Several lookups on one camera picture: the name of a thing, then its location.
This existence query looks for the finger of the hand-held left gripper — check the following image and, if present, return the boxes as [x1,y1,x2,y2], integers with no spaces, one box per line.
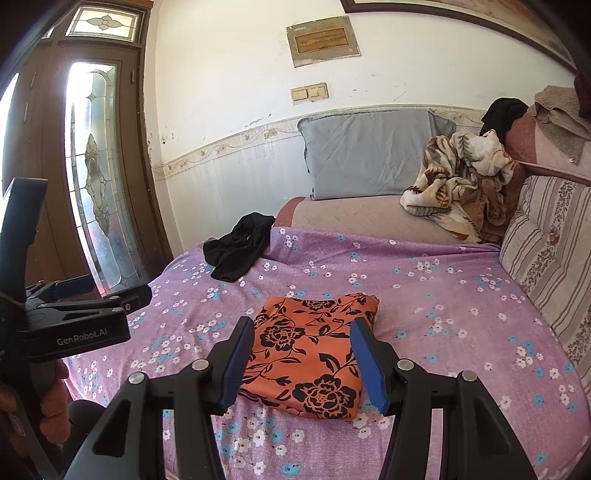
[37,284,153,315]
[25,273,96,302]

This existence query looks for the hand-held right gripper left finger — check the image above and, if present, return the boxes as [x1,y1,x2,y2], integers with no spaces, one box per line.
[78,316,256,480]

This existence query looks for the purple floral bedsheet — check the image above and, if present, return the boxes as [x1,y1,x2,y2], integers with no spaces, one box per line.
[62,225,585,480]

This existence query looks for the black cloth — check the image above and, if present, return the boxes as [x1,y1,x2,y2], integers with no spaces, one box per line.
[203,212,276,283]

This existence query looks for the pink brown sofa bed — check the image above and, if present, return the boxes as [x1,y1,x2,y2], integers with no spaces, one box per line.
[276,111,591,245]

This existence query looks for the orange black floral garment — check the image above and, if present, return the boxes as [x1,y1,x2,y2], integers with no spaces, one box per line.
[239,293,380,422]

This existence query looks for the beige towel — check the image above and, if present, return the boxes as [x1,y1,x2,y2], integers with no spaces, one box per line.
[527,85,591,164]

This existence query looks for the person's left hand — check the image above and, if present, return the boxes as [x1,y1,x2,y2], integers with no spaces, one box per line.
[0,359,71,446]

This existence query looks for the striped floral cushion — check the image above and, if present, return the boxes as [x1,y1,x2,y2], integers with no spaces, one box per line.
[500,175,591,393]

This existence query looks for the wooden stained glass door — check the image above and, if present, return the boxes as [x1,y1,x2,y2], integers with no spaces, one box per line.
[0,0,174,296]

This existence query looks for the beige floral blanket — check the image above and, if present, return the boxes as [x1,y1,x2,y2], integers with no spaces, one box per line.
[400,130,515,244]

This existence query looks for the large dark picture frame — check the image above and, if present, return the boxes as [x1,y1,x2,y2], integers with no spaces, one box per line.
[340,0,578,72]

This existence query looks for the grey pillow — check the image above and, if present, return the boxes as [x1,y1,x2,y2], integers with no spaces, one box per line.
[297,109,457,201]

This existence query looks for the dark red cloth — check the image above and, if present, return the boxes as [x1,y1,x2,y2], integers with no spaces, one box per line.
[574,71,591,108]

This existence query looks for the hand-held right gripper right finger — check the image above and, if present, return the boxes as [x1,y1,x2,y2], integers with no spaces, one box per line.
[348,318,525,480]

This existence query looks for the beige wall switch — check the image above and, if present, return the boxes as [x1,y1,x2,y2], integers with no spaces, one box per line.
[290,82,328,103]

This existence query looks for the small framed wall panel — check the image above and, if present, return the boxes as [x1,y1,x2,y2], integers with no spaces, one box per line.
[286,15,362,68]

